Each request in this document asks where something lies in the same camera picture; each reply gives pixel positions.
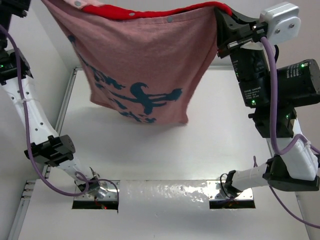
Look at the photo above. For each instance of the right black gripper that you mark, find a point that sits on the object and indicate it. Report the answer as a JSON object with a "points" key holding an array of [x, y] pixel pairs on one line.
{"points": [[233, 29]]}

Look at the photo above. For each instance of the red patterned pillowcase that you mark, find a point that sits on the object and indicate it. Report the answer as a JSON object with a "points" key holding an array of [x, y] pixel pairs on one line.
{"points": [[146, 65]]}

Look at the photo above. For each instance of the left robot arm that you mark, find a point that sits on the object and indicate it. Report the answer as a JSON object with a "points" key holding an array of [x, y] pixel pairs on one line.
{"points": [[44, 145]]}

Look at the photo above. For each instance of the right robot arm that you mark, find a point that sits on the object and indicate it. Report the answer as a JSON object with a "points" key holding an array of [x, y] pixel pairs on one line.
{"points": [[274, 94]]}

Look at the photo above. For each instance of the white front cover board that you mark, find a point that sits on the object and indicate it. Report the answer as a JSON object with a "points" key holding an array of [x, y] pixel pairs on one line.
{"points": [[158, 210]]}

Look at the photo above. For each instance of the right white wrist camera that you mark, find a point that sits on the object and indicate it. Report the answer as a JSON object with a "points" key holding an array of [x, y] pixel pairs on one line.
{"points": [[283, 22]]}

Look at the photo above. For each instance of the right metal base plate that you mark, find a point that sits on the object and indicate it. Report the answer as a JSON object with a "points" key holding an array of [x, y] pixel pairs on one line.
{"points": [[215, 193]]}

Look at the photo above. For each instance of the metal base plate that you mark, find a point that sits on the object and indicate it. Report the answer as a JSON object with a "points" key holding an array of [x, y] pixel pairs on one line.
{"points": [[215, 193], [110, 190]]}

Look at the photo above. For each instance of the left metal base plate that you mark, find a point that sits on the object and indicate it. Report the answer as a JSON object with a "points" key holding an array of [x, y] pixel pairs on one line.
{"points": [[110, 190]]}

